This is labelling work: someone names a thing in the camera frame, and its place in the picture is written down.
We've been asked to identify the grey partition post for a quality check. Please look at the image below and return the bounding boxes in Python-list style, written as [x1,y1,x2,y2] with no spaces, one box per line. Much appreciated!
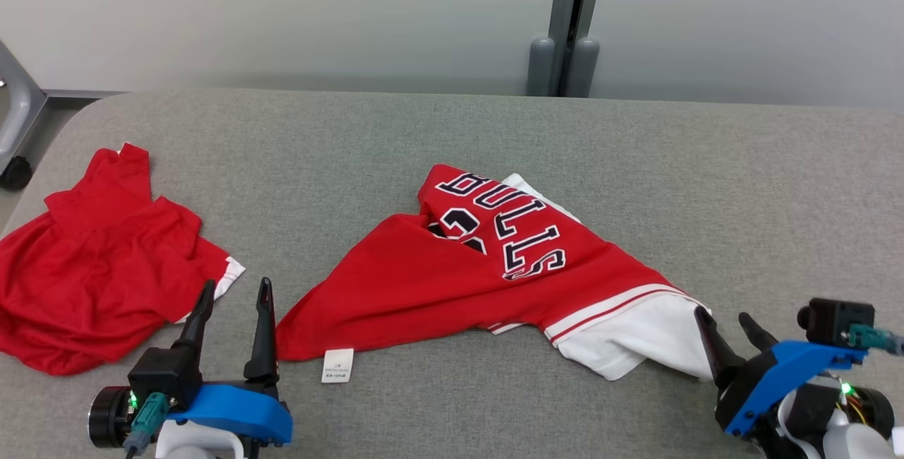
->
[547,0,608,97]

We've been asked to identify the teal camera cable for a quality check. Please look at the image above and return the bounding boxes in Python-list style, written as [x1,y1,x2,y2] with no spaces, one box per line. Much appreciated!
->
[847,323,904,357]
[124,392,170,458]

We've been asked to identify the red shorts with white hem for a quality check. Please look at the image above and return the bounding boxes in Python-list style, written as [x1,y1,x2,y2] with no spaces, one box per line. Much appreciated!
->
[0,143,246,376]

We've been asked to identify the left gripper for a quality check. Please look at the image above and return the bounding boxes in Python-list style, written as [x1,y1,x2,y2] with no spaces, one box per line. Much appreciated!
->
[88,276,280,448]

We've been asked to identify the left blue camera mount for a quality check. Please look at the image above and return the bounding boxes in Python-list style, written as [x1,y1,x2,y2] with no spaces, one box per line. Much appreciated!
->
[166,383,293,445]

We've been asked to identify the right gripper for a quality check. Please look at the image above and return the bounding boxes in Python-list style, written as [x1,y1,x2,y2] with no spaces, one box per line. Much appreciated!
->
[694,306,895,449]

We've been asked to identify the right teal camera cable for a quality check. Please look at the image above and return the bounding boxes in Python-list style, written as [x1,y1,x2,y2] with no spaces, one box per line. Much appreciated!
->
[847,323,904,357]

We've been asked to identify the red Bulls basketball jersey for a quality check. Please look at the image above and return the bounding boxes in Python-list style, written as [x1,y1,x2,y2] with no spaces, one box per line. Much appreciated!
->
[275,164,714,383]

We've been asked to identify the grey partition base rail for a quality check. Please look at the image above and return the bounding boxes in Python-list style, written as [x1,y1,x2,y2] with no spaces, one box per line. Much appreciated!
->
[42,90,131,100]

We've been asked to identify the left teal camera cable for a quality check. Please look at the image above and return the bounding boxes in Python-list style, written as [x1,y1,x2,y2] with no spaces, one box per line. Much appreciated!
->
[124,392,170,458]

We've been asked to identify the grey rounded partition foot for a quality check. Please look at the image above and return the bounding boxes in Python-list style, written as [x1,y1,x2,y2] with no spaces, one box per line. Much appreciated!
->
[526,37,557,97]
[565,37,600,98]

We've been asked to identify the grey metal stand frame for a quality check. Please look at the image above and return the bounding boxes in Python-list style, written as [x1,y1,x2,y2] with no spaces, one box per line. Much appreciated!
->
[0,39,48,191]

